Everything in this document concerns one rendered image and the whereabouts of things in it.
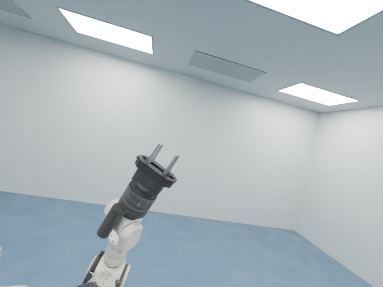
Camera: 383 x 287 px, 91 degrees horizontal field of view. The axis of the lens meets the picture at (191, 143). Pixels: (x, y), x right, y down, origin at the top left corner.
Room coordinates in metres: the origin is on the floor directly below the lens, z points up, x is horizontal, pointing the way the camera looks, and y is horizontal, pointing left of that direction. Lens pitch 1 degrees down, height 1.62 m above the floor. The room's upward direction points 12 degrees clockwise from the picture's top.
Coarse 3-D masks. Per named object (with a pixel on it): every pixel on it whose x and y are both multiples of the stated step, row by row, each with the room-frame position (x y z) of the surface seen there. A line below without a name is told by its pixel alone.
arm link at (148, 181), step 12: (144, 156) 0.54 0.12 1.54; (144, 168) 0.50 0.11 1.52; (156, 168) 0.51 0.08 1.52; (132, 180) 0.51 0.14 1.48; (144, 180) 0.51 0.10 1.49; (156, 180) 0.50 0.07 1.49; (168, 180) 0.49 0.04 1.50; (132, 192) 0.50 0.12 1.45; (144, 192) 0.50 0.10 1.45; (156, 192) 0.50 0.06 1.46; (132, 204) 0.50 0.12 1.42; (144, 204) 0.50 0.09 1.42
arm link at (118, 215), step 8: (112, 200) 0.57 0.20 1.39; (120, 200) 0.52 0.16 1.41; (104, 208) 0.56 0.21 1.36; (112, 208) 0.49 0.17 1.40; (120, 208) 0.50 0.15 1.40; (128, 208) 0.50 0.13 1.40; (112, 216) 0.49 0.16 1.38; (120, 216) 0.50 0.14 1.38; (128, 216) 0.51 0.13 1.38; (136, 216) 0.51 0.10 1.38; (104, 224) 0.50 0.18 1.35; (112, 224) 0.50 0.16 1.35; (120, 224) 0.52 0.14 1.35; (128, 224) 0.52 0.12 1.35; (104, 232) 0.50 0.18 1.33; (120, 232) 0.51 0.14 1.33
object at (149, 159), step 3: (159, 144) 0.50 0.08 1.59; (162, 144) 0.52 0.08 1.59; (156, 147) 0.51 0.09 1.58; (159, 147) 0.50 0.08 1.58; (156, 150) 0.51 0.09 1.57; (159, 150) 0.52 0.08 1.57; (153, 153) 0.51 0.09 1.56; (156, 153) 0.51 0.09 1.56; (150, 156) 0.51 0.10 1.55; (153, 156) 0.51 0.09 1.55; (156, 156) 0.53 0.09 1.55; (147, 159) 0.52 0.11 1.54; (150, 159) 0.51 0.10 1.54; (153, 159) 0.53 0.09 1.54; (150, 162) 0.52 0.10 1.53
